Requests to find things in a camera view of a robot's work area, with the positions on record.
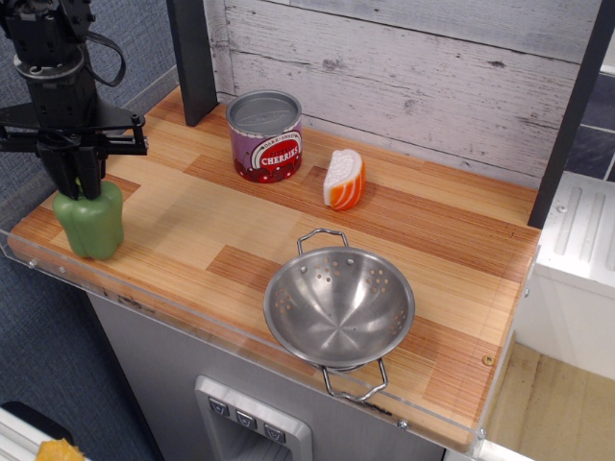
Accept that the purple cherries tin can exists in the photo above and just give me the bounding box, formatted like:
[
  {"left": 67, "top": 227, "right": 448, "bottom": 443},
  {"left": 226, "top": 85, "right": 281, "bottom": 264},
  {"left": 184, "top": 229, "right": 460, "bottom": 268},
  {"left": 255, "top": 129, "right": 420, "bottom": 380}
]
[{"left": 226, "top": 89, "right": 303, "bottom": 183}]

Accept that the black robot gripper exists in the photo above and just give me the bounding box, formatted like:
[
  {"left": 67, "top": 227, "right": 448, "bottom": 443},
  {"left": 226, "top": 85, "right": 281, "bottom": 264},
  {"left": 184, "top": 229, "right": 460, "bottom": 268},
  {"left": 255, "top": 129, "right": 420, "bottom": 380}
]
[{"left": 1, "top": 72, "right": 147, "bottom": 200}]

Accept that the toy salmon sushi piece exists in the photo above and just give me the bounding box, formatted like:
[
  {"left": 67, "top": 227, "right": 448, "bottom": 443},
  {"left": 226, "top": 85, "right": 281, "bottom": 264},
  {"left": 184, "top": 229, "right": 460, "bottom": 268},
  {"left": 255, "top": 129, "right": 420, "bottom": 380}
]
[{"left": 323, "top": 149, "right": 366, "bottom": 211}]

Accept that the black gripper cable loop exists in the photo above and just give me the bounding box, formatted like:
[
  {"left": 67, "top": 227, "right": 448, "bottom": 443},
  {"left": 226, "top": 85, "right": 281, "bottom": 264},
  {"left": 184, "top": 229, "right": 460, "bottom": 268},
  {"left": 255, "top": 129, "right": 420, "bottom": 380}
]
[{"left": 84, "top": 32, "right": 127, "bottom": 88}]

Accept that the dark grey left post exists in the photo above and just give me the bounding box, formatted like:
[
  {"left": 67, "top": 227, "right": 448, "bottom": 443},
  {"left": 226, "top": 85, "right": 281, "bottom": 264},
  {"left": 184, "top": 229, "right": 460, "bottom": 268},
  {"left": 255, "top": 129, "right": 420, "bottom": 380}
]
[{"left": 166, "top": 0, "right": 218, "bottom": 127}]

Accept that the dark grey right post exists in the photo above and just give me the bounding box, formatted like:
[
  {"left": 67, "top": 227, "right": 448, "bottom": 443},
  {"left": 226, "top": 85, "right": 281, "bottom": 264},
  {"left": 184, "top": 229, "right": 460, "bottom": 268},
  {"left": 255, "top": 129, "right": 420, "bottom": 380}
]
[{"left": 528, "top": 0, "right": 614, "bottom": 230}]

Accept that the silver dispenser button panel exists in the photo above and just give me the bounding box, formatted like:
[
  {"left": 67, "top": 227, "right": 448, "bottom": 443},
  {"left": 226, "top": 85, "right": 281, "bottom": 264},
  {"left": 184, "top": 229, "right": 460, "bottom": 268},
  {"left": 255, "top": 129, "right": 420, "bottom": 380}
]
[{"left": 194, "top": 376, "right": 313, "bottom": 460}]

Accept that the stainless steel colander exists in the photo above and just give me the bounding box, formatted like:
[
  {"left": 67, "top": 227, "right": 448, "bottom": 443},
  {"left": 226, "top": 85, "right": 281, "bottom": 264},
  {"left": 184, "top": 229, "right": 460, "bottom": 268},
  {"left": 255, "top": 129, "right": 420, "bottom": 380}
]
[{"left": 263, "top": 241, "right": 415, "bottom": 402}]

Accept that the white toy sink unit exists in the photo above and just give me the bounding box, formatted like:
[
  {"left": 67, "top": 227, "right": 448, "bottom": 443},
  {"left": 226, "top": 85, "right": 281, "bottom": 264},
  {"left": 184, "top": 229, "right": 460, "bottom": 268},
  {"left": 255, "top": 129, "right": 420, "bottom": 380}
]
[{"left": 513, "top": 173, "right": 614, "bottom": 378}]

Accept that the dark grey post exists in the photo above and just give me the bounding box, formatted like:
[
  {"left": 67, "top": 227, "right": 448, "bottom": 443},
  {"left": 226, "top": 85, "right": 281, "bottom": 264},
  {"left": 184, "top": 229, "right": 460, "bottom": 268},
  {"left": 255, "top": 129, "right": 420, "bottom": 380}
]
[
  {"left": 528, "top": 0, "right": 614, "bottom": 230},
  {"left": 166, "top": 0, "right": 218, "bottom": 127}
]

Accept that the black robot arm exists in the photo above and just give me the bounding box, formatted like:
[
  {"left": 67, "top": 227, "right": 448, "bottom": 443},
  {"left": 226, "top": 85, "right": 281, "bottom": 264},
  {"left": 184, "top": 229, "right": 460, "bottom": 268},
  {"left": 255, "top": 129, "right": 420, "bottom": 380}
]
[{"left": 1, "top": 1, "right": 148, "bottom": 200}]

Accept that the green toy bell pepper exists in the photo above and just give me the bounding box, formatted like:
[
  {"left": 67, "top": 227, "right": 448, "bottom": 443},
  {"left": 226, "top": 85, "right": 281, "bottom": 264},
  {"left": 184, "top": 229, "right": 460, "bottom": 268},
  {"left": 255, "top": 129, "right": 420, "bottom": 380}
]
[{"left": 52, "top": 181, "right": 124, "bottom": 260}]

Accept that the yellow object at corner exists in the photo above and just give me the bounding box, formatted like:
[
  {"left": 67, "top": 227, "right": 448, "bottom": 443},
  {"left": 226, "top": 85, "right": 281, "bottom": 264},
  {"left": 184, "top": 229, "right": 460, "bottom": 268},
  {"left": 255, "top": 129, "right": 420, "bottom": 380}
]
[{"left": 35, "top": 439, "right": 86, "bottom": 461}]

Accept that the grey toy fridge cabinet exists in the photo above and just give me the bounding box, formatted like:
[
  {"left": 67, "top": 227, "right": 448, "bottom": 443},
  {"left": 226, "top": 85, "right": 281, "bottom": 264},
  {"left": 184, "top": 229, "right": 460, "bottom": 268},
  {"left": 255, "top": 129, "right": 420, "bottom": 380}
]
[{"left": 90, "top": 295, "right": 445, "bottom": 460}]

